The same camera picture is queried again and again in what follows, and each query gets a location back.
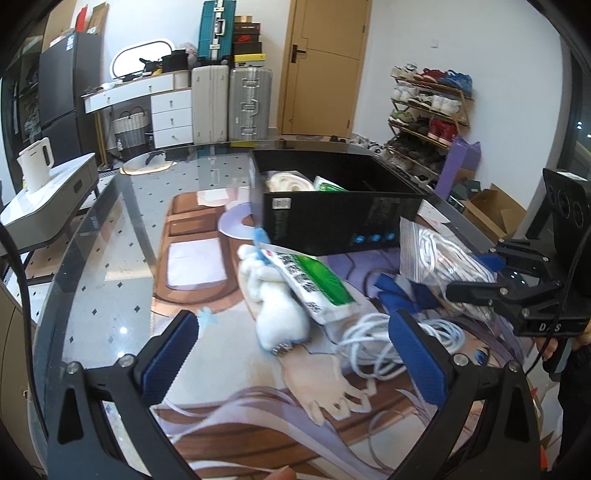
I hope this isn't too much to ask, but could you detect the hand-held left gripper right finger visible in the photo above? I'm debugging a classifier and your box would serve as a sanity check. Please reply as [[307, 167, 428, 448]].
[[388, 309, 548, 480]]

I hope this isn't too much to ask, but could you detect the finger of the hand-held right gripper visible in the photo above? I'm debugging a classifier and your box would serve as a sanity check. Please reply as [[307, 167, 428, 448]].
[[445, 277, 564, 319], [480, 237, 555, 274]]

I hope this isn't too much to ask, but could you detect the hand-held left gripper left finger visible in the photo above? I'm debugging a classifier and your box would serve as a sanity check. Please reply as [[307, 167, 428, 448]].
[[46, 309, 200, 480]]

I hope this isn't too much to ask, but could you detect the white cable bundle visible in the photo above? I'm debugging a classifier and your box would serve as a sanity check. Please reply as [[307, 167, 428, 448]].
[[330, 313, 465, 384]]

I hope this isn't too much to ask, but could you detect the clear bag of white cord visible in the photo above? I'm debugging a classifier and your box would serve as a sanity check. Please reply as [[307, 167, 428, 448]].
[[399, 217, 497, 296]]

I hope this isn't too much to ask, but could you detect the white fluffy plush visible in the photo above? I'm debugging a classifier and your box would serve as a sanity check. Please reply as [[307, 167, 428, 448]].
[[238, 244, 312, 344]]

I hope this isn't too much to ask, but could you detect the large green white packet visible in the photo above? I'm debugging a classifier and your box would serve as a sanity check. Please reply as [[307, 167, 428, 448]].
[[259, 244, 361, 326]]

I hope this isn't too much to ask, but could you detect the black cardboard box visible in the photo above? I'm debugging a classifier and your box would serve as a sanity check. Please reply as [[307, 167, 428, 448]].
[[249, 148, 428, 257]]

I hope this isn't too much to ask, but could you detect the small green white packet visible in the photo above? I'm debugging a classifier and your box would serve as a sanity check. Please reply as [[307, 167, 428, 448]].
[[313, 174, 349, 192]]

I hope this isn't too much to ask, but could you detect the white twisted rope coil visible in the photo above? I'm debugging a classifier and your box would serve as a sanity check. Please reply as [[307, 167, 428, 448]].
[[265, 171, 315, 192]]

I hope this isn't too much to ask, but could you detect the person's right hand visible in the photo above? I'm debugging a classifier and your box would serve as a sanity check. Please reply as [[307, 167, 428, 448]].
[[533, 336, 560, 363]]

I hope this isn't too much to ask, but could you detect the open brown cardboard box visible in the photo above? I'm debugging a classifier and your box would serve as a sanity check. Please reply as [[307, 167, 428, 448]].
[[462, 184, 527, 241]]

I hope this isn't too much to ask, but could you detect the purple folded mat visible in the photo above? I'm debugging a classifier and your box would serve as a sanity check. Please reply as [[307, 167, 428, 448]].
[[434, 137, 482, 200]]

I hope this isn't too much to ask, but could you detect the printed cartoon table mat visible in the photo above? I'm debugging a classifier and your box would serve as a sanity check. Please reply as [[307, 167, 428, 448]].
[[148, 189, 564, 480]]

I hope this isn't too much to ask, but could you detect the group of sneakers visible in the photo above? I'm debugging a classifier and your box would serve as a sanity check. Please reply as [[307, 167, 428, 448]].
[[385, 65, 475, 185]]

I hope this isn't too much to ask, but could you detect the light blue cloth piece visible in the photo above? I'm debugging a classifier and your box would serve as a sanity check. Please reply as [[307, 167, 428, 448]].
[[253, 227, 273, 259]]

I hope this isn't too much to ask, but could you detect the beige low cabinet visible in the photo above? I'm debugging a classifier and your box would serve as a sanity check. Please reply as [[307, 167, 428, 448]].
[[0, 272, 35, 462]]

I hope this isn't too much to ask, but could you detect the wooden shoe rack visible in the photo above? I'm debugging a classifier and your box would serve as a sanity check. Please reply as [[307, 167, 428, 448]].
[[385, 65, 475, 185]]

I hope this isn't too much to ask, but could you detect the white side table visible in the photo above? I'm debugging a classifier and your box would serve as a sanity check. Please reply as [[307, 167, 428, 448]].
[[0, 152, 100, 252]]

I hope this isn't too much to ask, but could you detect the woven laundry basket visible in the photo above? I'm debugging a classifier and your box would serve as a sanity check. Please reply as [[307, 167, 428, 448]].
[[112, 105, 151, 149]]

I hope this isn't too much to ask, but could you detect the white electric kettle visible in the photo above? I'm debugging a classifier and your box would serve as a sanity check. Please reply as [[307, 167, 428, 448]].
[[17, 137, 55, 195]]

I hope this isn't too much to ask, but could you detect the white vanity desk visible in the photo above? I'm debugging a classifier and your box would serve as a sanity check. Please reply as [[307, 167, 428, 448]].
[[83, 71, 195, 148]]

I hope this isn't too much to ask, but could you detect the tan wooden door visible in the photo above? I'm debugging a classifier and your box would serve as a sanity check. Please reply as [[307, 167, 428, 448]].
[[279, 0, 372, 137]]

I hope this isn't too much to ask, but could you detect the white suitcase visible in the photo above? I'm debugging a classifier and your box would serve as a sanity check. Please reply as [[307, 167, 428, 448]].
[[191, 65, 230, 144]]

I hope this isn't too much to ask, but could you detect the silver suitcase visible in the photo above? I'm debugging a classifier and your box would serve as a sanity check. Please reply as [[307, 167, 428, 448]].
[[228, 67, 273, 141]]

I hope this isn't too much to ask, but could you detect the dark grey fridge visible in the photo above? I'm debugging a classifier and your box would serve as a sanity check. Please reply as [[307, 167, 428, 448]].
[[38, 31, 109, 162]]

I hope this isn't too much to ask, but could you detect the dark glass cabinet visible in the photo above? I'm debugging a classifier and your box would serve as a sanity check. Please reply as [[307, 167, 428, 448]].
[[0, 37, 44, 195]]

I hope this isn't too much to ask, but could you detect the black bag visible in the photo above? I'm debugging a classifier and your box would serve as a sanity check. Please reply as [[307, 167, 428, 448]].
[[161, 52, 192, 73]]

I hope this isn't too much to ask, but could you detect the oval vanity mirror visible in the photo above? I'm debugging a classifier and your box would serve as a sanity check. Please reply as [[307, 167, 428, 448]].
[[112, 38, 175, 79]]

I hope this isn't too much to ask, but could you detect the teal suitcase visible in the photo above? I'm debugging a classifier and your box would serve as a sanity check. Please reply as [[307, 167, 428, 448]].
[[198, 0, 237, 65]]

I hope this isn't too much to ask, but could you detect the black shoe box red logo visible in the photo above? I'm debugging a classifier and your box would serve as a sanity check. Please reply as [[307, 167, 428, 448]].
[[233, 22, 262, 43]]

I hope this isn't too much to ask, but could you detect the flat brown cardboard box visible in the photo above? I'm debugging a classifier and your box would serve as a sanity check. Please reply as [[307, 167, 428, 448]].
[[90, 2, 109, 34]]

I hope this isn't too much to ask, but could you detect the black cable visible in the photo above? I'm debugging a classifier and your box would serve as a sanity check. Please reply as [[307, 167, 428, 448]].
[[0, 226, 47, 462]]

